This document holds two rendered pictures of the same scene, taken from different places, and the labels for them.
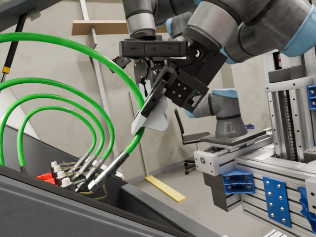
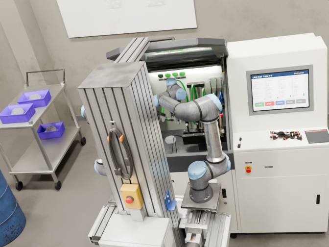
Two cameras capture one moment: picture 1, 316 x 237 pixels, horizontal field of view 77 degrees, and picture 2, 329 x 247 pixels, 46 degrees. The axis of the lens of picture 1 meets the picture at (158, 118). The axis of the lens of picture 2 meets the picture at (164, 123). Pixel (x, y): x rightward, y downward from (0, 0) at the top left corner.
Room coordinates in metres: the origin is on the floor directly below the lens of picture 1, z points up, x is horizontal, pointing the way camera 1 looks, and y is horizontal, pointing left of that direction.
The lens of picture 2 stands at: (2.19, -1.67, 2.75)
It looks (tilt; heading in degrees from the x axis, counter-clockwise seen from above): 32 degrees down; 137
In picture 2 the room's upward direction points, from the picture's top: 12 degrees counter-clockwise
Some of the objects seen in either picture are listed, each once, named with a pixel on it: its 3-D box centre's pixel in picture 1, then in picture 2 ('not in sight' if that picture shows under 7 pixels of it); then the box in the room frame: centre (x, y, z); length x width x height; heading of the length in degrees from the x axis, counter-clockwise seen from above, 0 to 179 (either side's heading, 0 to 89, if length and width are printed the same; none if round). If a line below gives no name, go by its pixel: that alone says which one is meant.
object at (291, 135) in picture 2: not in sight; (285, 134); (1.13, 0.50, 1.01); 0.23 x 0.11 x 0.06; 33
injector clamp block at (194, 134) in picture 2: not in sight; (204, 139); (0.53, 0.29, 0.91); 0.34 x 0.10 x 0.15; 33
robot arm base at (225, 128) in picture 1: (229, 124); (200, 188); (0.97, -0.34, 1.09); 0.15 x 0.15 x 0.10
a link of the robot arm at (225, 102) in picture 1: (224, 101); (199, 174); (0.98, -0.34, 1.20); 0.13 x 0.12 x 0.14; 65
